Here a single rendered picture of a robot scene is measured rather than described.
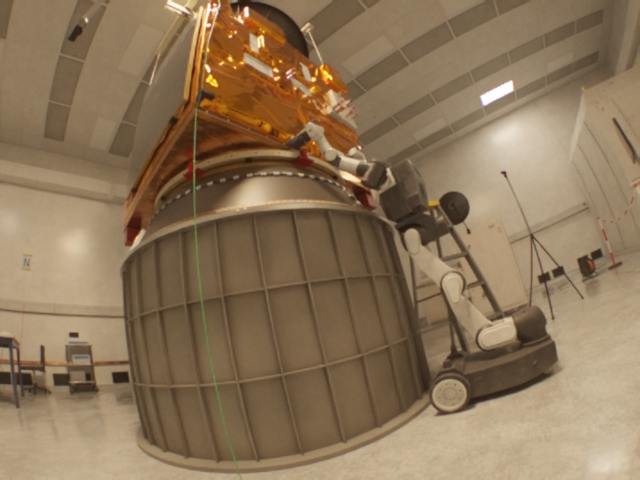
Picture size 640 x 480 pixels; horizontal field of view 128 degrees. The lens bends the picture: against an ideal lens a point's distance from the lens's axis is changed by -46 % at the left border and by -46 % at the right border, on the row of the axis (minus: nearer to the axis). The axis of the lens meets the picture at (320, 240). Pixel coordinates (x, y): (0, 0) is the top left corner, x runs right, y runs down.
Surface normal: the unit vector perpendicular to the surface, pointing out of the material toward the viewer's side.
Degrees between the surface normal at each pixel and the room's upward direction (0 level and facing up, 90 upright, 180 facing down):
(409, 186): 91
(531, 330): 90
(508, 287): 90
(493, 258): 90
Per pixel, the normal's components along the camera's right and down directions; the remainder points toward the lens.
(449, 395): -0.53, -0.17
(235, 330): 0.01, -0.33
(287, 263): 0.26, -0.37
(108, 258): 0.74, -0.37
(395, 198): -0.56, 0.06
